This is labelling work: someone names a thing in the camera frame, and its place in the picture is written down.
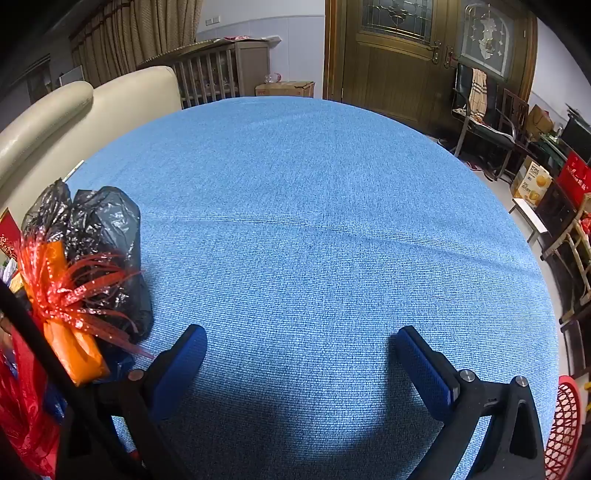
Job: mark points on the wooden double door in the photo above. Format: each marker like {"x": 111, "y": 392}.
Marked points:
{"x": 399, "y": 58}

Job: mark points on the wooden baby crib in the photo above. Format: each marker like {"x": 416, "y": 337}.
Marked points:
{"x": 216, "y": 69}

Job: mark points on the brown striped curtain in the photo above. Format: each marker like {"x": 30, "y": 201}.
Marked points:
{"x": 121, "y": 35}

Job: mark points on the cream leather headboard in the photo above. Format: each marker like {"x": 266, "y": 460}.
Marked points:
{"x": 52, "y": 137}

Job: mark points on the black armchair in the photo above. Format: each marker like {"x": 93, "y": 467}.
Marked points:
{"x": 475, "y": 105}

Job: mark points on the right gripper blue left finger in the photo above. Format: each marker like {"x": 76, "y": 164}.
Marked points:
{"x": 160, "y": 388}

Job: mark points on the cardboard box by crib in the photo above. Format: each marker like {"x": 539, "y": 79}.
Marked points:
{"x": 305, "y": 89}

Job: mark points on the blue bed cover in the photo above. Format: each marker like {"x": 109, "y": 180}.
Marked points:
{"x": 302, "y": 235}

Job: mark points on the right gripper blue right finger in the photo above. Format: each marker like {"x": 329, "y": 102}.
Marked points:
{"x": 435, "y": 378}

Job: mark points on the red mesh waste basket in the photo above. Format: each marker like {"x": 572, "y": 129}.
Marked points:
{"x": 565, "y": 431}

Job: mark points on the orange fruit carton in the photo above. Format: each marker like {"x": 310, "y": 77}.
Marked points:
{"x": 531, "y": 182}

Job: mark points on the black plastic bag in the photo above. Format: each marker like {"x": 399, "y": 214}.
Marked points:
{"x": 90, "y": 222}

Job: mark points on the orange wrapper with red ribbon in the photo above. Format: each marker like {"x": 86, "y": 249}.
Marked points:
{"x": 71, "y": 302}

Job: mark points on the red gift bag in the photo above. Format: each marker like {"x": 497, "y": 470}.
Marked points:
{"x": 575, "y": 179}

